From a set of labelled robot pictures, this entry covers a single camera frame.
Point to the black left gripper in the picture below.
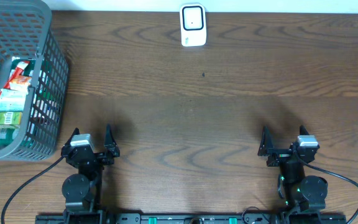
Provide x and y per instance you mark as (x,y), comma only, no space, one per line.
(115,150)

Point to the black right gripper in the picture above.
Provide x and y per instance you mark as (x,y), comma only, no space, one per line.
(267,149)

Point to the green juice carton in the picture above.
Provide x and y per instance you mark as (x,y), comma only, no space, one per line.
(10,119)

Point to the orange tissue packet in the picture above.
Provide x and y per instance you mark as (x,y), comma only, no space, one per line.
(20,83)

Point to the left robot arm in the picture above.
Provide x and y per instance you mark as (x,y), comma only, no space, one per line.
(82,191)

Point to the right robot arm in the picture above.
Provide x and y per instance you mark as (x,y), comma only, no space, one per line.
(305,195)

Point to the green white barcode packet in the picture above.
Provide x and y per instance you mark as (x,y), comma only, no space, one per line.
(7,136)

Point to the white barcode scanner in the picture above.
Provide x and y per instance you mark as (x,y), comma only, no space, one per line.
(193,25)

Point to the white teal snack packet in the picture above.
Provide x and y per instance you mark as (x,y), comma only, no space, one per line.
(12,100)

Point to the red white snack packet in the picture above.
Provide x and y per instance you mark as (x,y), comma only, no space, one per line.
(19,69)

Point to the grey plastic mesh basket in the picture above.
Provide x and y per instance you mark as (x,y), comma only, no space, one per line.
(25,34)

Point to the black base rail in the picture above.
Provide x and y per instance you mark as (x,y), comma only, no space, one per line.
(135,218)

